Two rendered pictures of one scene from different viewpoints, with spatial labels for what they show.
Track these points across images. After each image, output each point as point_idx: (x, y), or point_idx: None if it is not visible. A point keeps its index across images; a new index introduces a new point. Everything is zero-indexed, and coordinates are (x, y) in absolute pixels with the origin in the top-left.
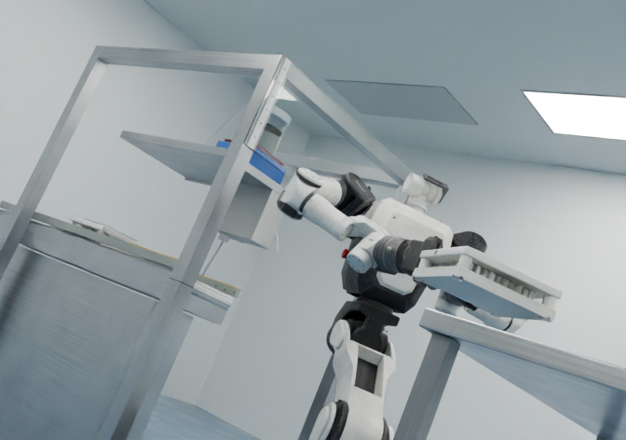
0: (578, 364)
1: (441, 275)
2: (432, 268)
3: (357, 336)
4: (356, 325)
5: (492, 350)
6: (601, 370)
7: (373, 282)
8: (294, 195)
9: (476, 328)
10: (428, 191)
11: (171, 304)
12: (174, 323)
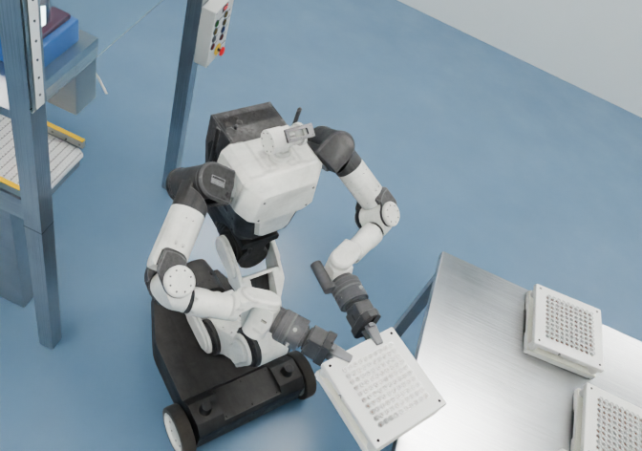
0: None
1: (350, 431)
2: (339, 407)
3: (245, 261)
4: (240, 247)
5: None
6: None
7: (251, 238)
8: (171, 308)
9: None
10: (292, 144)
11: (43, 247)
12: (53, 246)
